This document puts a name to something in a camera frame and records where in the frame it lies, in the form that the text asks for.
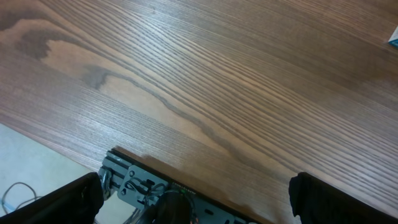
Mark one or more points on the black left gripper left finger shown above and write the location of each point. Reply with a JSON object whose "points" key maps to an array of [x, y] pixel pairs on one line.
{"points": [[77, 202]]}

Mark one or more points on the white block blue side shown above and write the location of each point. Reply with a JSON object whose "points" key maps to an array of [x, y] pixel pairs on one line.
{"points": [[393, 41]]}

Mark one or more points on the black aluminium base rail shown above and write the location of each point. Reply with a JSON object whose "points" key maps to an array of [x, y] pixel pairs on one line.
{"points": [[159, 198]]}

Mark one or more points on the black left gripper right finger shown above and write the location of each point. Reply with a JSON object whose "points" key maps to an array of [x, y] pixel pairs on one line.
{"points": [[317, 202]]}

